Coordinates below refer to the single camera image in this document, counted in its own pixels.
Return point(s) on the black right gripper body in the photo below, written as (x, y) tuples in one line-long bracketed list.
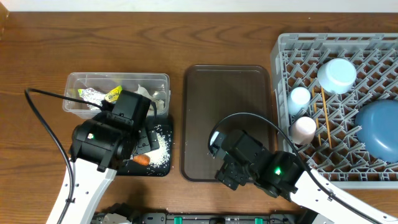
[(228, 172)]

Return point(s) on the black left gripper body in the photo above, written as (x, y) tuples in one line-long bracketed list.
[(148, 139)]

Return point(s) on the orange carrot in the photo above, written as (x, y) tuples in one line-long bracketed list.
[(142, 159)]

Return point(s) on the pink cup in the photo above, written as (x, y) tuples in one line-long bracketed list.
[(303, 130)]

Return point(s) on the brown serving tray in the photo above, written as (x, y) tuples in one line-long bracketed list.
[(214, 92)]

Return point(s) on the light blue cup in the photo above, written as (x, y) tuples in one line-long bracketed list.
[(298, 99)]

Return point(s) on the light blue rice bowl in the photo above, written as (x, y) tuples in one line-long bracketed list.
[(337, 76)]

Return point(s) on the dark blue plate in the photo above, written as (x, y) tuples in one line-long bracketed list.
[(378, 122)]

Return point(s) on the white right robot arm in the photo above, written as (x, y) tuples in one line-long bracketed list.
[(280, 174)]

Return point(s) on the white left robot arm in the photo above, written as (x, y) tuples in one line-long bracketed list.
[(100, 147)]

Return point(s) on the black waste tray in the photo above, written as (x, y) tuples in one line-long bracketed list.
[(134, 169)]

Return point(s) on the grey dishwasher rack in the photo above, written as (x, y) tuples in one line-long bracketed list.
[(295, 60)]

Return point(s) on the yellow snack wrapper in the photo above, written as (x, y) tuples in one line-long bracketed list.
[(113, 95)]

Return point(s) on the crumpled white tissue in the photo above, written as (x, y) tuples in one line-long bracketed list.
[(157, 97)]

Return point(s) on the clear plastic bin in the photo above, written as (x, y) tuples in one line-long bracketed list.
[(106, 81)]

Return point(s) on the crumpled aluminium foil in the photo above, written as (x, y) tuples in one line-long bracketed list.
[(91, 95)]

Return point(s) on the spilled white rice pile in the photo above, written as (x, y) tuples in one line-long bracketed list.
[(160, 157)]

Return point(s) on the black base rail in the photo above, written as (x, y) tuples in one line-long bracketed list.
[(122, 213)]

